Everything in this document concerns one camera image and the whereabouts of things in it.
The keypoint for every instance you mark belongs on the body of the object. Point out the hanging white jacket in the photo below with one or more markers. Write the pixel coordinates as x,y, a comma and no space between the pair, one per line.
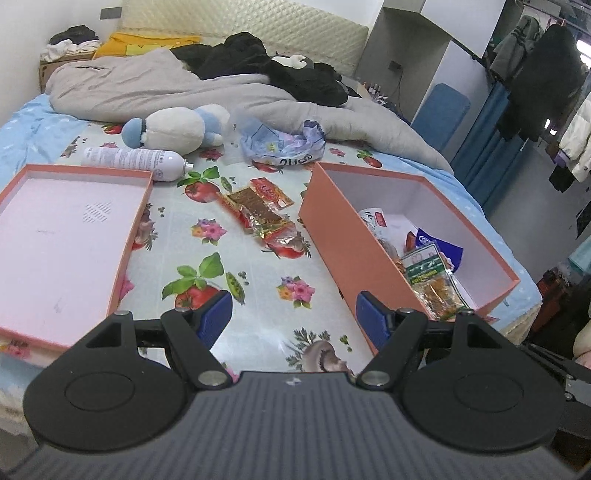
577,143

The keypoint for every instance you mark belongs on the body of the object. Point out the grey wall outlet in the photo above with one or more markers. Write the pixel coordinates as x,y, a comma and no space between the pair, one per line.
111,13

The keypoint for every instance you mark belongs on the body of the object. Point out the person's right hand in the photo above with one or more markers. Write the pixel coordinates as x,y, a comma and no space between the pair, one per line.
584,346

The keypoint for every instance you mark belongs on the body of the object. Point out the bedside clutter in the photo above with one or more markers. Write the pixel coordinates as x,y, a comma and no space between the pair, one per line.
376,94

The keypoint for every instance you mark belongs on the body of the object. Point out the yellow pillow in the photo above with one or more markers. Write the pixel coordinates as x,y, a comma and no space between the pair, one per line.
134,44

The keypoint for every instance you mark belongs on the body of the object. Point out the white spray bottle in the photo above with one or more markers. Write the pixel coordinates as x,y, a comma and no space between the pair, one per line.
134,161

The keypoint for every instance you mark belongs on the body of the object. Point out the small red snack packet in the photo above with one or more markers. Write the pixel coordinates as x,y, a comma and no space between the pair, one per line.
272,193

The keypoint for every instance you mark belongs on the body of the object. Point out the blue white plush toy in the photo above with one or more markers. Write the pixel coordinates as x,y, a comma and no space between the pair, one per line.
171,129

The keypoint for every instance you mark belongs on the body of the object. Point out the gold snack packet strip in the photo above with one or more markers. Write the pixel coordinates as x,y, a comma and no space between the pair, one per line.
258,214

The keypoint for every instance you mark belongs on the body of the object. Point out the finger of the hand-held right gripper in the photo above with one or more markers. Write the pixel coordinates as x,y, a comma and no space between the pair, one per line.
579,385

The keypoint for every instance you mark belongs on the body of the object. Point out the grey quilt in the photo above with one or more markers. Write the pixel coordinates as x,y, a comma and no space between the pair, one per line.
138,87

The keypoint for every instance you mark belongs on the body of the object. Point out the shallow pink box lid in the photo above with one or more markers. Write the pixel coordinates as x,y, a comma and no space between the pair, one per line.
60,240

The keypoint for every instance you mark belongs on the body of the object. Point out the pile of folded clothes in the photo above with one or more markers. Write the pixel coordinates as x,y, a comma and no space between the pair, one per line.
69,41

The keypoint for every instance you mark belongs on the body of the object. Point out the beige quilted headboard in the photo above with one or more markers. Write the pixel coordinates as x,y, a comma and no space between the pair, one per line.
258,25

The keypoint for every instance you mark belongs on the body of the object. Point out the black clothing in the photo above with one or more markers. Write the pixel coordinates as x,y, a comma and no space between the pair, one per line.
258,60

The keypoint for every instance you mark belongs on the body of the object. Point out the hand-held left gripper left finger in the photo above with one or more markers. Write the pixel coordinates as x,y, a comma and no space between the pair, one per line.
214,316

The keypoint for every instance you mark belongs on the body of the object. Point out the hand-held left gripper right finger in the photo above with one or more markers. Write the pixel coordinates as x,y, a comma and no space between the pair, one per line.
371,318

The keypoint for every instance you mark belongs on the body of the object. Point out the hanging dark jacket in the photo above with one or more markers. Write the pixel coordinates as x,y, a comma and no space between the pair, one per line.
545,78

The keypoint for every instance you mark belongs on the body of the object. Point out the green-label orange snack packet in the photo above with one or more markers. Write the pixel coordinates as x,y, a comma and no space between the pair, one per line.
434,281

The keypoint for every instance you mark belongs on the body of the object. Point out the deep pink cardboard box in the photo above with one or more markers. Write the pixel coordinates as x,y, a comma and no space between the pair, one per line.
341,230

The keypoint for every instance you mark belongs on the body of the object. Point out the blue curtain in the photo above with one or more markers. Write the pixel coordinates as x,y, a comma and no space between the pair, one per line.
489,147

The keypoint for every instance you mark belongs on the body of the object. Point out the blue padded board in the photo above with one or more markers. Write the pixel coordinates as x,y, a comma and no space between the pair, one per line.
441,117

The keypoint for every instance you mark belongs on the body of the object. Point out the crumpled clear plastic bag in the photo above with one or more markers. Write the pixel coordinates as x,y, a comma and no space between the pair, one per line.
277,145

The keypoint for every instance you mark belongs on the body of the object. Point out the blue snack packet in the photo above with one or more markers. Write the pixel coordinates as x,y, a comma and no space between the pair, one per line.
436,244

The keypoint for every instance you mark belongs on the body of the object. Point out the white red-label snack packet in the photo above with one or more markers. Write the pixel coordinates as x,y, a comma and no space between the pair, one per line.
376,221

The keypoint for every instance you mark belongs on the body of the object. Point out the hanging grey garment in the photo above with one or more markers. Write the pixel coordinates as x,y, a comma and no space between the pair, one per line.
515,46

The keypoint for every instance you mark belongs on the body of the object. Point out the brown cardboard box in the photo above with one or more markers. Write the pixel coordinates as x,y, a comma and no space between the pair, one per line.
51,69

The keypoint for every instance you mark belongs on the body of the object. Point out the floral plastic sheet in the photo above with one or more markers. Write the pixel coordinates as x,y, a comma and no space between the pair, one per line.
184,240

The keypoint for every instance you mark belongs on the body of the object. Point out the white wardrobe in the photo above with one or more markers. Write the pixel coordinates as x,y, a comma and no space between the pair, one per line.
415,50

